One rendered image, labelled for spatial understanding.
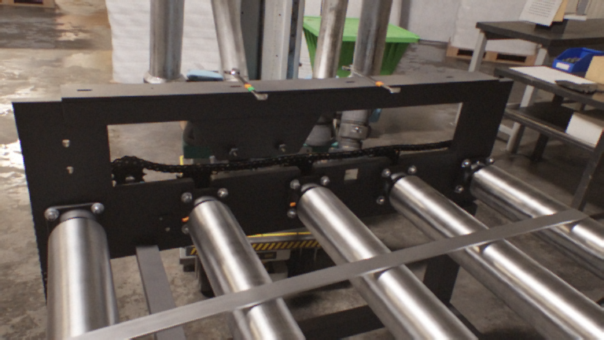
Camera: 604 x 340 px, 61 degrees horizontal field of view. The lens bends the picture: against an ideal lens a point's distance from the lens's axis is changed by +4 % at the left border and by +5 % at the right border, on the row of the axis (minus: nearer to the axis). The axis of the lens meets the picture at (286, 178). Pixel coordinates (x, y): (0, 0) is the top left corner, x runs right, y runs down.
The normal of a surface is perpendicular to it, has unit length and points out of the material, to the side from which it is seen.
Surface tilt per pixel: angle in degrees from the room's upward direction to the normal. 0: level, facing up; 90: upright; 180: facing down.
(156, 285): 0
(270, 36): 90
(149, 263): 0
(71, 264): 14
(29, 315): 0
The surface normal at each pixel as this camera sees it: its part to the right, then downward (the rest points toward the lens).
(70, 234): -0.15, -0.84
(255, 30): 0.22, 0.46
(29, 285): 0.08, -0.89
